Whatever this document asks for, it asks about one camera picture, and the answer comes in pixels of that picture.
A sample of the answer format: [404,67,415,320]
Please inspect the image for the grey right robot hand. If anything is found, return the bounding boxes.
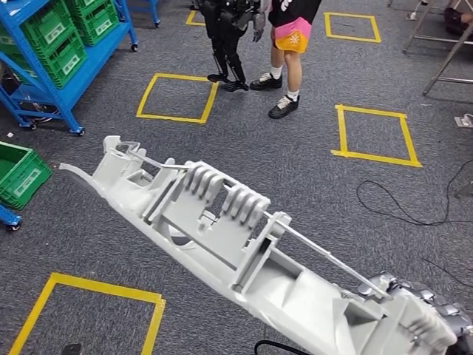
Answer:
[356,271,473,355]

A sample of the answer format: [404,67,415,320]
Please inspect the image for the person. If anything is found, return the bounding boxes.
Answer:
[250,0,323,121]
[443,0,473,38]

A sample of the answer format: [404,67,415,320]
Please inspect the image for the black humanoid robot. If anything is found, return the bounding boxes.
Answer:
[190,0,268,93]

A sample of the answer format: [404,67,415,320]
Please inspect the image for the yellow floor tape square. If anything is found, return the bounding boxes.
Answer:
[136,72,220,126]

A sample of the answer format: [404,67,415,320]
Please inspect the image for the green plastic crate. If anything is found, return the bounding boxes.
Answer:
[74,2,121,48]
[37,30,89,90]
[0,24,39,82]
[66,0,110,19]
[0,141,53,212]
[22,0,72,58]

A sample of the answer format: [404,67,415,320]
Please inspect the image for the black floor cable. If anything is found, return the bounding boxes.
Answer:
[355,159,473,228]

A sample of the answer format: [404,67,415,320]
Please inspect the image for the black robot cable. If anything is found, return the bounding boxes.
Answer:
[253,339,312,355]

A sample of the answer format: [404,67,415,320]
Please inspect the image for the metal table frame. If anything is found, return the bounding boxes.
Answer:
[401,0,473,97]

